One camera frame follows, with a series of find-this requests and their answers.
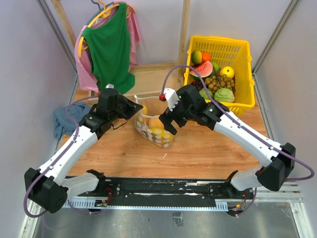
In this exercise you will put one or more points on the yellow plastic basket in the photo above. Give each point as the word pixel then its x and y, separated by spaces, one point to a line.
pixel 236 54

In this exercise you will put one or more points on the watermelon slice toy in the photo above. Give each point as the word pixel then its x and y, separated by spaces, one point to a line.
pixel 204 70

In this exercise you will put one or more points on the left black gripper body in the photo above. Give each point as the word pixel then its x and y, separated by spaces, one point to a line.
pixel 116 114

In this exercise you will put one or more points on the green orange mango toy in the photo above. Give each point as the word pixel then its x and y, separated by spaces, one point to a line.
pixel 196 57

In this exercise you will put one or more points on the yellow banana toy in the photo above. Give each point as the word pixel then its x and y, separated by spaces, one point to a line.
pixel 161 135

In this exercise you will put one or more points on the green cabbage toy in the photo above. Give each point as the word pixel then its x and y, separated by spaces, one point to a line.
pixel 206 94
pixel 224 95

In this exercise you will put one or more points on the grey clothes hanger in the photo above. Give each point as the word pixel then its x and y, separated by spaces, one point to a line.
pixel 101 5

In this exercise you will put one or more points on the green tank top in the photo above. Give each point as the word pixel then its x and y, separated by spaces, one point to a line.
pixel 110 46

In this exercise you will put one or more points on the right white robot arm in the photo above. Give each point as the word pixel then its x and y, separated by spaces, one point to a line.
pixel 274 158

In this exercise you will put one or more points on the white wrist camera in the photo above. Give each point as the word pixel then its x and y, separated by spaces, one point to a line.
pixel 110 86
pixel 170 96

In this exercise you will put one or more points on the clear polka dot zip bag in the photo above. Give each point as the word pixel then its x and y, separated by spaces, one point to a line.
pixel 147 121

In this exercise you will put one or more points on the orange tangerine toy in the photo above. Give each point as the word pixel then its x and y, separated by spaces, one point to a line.
pixel 206 57

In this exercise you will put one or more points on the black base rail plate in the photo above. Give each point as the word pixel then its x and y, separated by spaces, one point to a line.
pixel 164 193

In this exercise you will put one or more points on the yellow lemon toy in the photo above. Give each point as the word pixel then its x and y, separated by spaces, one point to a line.
pixel 228 71

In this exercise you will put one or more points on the blue crumpled cloth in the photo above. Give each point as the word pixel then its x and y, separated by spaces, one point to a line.
pixel 63 124

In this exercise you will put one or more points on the orange peach toy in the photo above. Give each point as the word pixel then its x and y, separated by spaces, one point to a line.
pixel 155 123

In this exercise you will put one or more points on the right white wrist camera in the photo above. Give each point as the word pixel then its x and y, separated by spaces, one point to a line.
pixel 170 96

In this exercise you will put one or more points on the dark purple grape bunch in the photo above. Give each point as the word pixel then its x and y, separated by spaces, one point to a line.
pixel 197 84

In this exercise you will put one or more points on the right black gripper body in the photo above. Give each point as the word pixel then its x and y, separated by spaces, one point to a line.
pixel 186 113

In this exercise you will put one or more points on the green custard apple toy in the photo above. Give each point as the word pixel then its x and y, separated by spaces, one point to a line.
pixel 216 66

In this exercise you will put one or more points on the wooden clothes rack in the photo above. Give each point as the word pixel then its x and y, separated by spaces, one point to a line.
pixel 149 77

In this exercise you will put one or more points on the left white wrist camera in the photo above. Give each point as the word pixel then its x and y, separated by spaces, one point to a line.
pixel 110 86

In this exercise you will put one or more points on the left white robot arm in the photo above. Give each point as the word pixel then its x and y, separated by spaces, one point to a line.
pixel 48 186

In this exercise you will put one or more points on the pink shirt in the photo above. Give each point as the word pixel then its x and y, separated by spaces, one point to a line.
pixel 87 81

